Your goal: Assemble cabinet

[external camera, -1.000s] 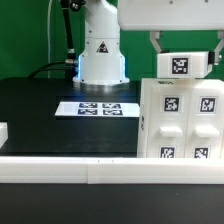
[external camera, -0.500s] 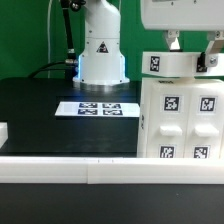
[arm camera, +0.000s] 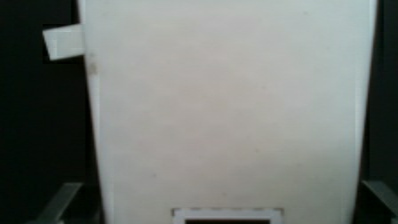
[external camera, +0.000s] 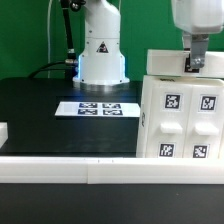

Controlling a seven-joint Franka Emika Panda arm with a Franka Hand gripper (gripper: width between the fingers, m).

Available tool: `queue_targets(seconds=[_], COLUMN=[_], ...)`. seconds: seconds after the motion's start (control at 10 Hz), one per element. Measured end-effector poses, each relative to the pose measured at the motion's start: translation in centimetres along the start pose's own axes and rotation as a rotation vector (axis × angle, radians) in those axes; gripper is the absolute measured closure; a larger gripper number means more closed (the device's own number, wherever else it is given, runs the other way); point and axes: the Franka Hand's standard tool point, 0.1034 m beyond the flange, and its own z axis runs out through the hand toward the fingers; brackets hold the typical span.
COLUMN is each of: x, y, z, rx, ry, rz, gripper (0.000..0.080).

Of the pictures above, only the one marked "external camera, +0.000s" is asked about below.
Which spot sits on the white cabinet body box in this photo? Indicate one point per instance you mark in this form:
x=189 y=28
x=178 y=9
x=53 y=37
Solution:
x=149 y=83

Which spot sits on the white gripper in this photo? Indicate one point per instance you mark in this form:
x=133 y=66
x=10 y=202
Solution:
x=201 y=17

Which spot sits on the white marker base sheet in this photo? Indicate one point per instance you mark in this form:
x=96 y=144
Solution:
x=98 y=109

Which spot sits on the white U-shaped fence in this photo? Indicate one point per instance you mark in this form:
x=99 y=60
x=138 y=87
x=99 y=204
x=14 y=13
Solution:
x=110 y=170

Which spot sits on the white cabinet top block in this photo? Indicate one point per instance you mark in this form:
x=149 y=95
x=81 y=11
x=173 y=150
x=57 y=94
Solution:
x=177 y=63

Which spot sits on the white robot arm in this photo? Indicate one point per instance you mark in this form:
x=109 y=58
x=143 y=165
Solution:
x=102 y=65

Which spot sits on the white door panel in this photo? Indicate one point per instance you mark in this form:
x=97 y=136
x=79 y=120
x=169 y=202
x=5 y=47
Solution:
x=168 y=120
x=205 y=122

